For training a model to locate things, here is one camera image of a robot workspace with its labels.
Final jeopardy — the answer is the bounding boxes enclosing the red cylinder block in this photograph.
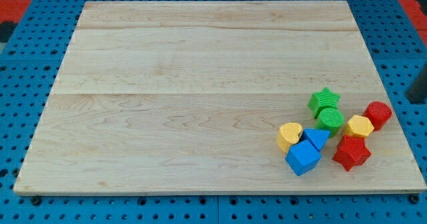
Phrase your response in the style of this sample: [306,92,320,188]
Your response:
[362,101,392,131]

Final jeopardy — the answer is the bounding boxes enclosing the light wooden board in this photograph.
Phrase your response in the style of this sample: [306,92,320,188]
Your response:
[13,1,426,196]

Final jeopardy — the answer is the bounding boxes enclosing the yellow heart block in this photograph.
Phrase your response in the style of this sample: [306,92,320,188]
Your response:
[276,122,303,153]

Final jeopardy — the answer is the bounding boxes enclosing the blue cube block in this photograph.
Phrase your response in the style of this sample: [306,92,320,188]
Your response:
[286,140,322,176]

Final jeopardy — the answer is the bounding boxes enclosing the blue triangle block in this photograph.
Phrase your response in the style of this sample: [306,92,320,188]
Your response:
[300,128,330,151]

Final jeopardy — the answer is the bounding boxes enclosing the green star block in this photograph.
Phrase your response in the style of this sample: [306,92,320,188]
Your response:
[308,87,341,119]

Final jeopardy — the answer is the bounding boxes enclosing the green cylinder block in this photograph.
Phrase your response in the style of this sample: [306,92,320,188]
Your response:
[314,108,344,138]

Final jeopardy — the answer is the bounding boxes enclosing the red star block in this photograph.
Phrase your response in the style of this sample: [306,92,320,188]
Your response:
[332,135,371,171]

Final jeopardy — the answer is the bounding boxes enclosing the yellow hexagon block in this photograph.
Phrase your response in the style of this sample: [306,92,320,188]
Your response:
[342,115,374,138]

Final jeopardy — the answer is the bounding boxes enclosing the black robot pusher tool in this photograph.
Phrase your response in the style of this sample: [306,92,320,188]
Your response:
[405,65,426,104]

